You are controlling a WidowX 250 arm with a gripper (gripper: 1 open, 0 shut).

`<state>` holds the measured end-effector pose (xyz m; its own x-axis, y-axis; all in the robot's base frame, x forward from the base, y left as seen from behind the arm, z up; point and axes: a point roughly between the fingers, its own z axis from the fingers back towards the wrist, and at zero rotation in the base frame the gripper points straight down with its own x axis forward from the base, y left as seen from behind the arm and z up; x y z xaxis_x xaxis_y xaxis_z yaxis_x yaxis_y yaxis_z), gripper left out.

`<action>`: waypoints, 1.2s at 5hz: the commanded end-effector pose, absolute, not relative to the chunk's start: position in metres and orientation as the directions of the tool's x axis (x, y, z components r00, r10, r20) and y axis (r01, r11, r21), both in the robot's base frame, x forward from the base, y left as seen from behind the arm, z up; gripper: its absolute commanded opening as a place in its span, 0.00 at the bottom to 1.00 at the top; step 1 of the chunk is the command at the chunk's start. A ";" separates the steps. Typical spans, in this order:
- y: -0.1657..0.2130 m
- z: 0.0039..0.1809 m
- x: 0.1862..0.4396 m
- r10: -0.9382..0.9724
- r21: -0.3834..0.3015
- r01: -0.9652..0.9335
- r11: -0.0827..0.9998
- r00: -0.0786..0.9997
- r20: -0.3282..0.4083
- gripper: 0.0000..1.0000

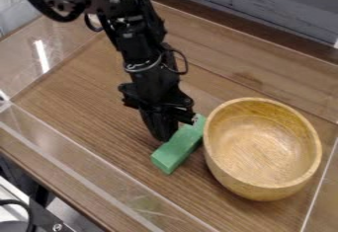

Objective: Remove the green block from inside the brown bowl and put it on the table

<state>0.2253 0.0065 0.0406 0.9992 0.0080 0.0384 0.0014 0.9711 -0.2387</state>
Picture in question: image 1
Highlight green rectangular block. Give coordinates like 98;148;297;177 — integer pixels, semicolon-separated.
151;114;206;175

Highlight brown wooden bowl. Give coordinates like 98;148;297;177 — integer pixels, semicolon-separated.
203;98;322;201

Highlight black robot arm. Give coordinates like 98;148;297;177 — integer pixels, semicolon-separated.
43;0;194;141

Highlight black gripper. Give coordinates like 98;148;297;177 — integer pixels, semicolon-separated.
119;56;195;141

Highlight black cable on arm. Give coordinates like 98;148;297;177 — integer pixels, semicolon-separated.
8;0;90;23

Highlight black metal table frame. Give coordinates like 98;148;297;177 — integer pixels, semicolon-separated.
0;155;76;232

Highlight black cable lower left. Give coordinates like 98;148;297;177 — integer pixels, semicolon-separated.
0;197;36;232

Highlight clear acrylic front wall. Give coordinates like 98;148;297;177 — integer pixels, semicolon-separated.
0;102;218;232

